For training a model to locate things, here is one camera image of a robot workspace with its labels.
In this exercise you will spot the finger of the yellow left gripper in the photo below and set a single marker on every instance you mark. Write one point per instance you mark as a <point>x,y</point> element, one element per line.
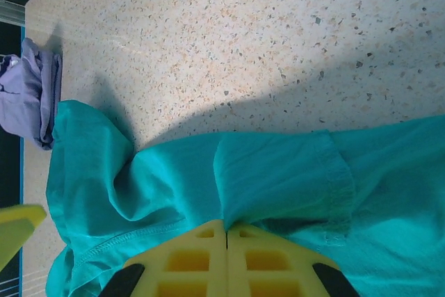
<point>15,231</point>

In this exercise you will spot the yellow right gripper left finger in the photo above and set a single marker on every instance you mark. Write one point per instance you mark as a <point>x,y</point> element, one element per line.
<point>194,258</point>

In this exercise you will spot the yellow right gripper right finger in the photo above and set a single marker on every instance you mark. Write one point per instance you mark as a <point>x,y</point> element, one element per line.
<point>264,258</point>

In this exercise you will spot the teal t-shirt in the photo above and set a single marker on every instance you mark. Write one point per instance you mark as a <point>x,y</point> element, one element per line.
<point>278,185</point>

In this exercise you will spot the purple t-shirt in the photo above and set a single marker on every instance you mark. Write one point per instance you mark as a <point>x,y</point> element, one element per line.
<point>28,95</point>

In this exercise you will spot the aluminium frame post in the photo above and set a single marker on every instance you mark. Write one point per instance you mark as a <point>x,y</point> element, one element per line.
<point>10,12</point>

